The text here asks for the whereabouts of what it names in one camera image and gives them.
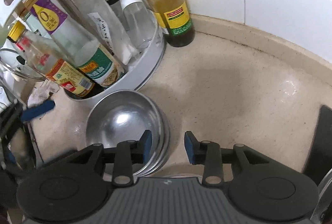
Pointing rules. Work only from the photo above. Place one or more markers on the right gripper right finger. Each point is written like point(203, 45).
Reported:
point(249, 167)

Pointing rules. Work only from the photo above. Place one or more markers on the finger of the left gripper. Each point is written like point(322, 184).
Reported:
point(14, 116)

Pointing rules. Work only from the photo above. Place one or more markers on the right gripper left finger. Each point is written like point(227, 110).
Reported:
point(97, 166)

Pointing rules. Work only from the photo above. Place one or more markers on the steel bowl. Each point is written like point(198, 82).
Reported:
point(121, 116)
point(155, 151)
point(163, 157)

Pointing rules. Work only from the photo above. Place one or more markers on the white rag left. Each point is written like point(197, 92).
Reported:
point(41, 92)

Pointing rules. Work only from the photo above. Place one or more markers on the glass pot lid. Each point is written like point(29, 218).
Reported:
point(14, 63)

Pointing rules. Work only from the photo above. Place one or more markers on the yellow label vinegar bottle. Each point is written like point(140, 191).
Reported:
point(50, 63)

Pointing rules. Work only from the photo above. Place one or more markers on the purple label white vinegar bottle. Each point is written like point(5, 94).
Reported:
point(83, 48)

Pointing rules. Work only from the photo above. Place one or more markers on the black gas stove top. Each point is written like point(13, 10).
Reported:
point(318, 162)

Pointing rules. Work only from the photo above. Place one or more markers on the plastic bag in rack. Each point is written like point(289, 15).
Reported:
point(101, 17)

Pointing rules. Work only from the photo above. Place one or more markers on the clear dispenser bottle white cap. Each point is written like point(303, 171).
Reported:
point(134, 13)

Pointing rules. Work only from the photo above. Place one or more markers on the white rotating condiment rack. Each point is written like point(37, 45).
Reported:
point(136, 69)

